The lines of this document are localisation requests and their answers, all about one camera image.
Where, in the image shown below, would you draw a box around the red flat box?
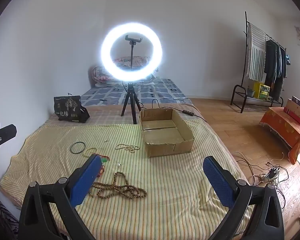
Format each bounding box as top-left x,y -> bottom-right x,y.
284,107 -> 300,126

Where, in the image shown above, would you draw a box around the green pendant with red cord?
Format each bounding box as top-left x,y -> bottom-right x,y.
91,152 -> 110,163

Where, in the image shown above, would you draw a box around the dark thin bangle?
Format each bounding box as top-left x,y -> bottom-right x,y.
70,142 -> 86,154

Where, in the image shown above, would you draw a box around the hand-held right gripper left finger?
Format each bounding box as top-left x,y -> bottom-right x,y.
19,154 -> 102,240

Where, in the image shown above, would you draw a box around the striped hanging towel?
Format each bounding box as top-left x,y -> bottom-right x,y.
247,22 -> 267,82

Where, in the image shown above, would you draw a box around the white power strip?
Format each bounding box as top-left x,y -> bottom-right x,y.
261,167 -> 280,182

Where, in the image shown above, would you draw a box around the brown wooden bead necklace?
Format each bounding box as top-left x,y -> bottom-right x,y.
89,171 -> 147,199

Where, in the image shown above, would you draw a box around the cardboard box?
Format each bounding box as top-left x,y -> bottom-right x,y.
139,108 -> 195,158

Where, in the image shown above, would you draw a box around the black phone holder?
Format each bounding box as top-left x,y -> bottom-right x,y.
125,35 -> 143,69

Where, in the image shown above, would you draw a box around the pink checked bed sheet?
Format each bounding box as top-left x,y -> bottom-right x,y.
44,102 -> 203,130

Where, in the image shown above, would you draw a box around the cream bead bracelet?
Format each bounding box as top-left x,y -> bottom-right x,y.
83,148 -> 99,158

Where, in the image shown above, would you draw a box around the white pearl necklace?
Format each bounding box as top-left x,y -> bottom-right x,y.
115,144 -> 140,153

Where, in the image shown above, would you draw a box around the brown flat box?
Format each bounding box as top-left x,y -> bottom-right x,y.
286,99 -> 300,122

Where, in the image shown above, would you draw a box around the black tripod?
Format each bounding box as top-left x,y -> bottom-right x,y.
121,82 -> 143,125

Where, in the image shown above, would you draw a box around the black printed packet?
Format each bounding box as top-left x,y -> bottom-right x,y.
54,95 -> 82,122

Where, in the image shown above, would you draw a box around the floral folded quilt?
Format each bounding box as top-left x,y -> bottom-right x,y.
91,56 -> 157,88

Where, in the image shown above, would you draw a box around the dark hanging clothes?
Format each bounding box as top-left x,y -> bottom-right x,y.
264,40 -> 287,100

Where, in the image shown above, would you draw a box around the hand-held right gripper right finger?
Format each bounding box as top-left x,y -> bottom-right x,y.
202,156 -> 285,240

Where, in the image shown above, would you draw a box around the dark striped cloth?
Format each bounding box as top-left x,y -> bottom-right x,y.
0,195 -> 18,240

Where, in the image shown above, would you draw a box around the yellow crate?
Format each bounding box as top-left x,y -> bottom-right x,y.
253,82 -> 271,100

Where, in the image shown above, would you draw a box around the orange cloth covered table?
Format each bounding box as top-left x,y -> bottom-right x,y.
259,107 -> 300,165

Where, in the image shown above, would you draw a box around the black pouch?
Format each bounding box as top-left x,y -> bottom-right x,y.
75,105 -> 90,123

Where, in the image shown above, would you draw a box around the tangled floor cables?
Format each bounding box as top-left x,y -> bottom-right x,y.
234,151 -> 290,200

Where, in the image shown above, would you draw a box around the white ring light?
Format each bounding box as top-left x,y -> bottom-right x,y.
101,21 -> 162,82

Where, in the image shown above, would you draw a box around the black metal clothes rack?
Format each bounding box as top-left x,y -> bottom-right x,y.
230,11 -> 288,113

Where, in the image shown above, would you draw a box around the yellow striped blanket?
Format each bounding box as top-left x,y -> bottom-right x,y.
0,123 -> 255,240

